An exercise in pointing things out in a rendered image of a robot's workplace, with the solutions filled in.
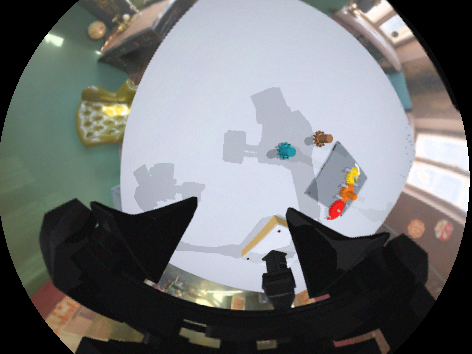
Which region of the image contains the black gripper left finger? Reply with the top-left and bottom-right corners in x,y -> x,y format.
89,197 -> 199,284

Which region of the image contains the brown gear with tall hub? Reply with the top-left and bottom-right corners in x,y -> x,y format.
312,130 -> 333,148

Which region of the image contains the yellow gear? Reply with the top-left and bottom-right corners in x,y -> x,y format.
347,166 -> 359,185

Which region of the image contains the orange gear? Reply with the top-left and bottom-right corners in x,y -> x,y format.
339,184 -> 357,202

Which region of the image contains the teal gear with tall hub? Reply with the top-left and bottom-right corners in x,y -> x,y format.
276,142 -> 296,160

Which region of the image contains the red gear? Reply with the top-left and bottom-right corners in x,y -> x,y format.
329,200 -> 345,218

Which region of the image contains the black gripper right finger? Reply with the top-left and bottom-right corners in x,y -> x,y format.
285,206 -> 391,298

